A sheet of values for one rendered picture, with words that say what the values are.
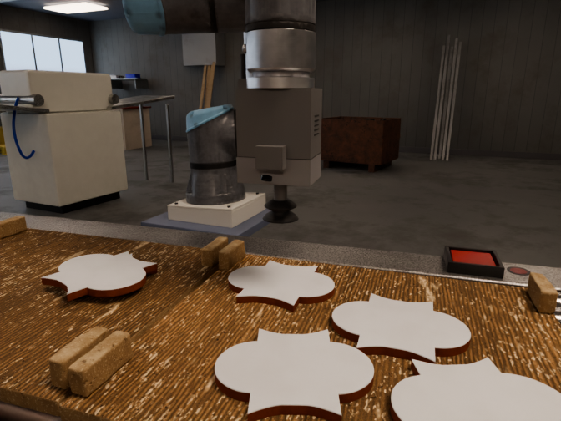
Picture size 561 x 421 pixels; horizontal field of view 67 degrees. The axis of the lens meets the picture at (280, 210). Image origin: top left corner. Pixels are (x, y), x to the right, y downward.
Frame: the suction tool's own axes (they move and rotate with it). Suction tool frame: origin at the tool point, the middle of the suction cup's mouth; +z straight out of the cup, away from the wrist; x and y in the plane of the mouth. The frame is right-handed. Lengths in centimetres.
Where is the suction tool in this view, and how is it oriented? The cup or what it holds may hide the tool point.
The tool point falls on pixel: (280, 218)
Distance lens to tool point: 51.4
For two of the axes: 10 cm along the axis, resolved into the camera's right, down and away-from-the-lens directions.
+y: 9.6, 0.7, -2.6
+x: 2.7, -2.5, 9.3
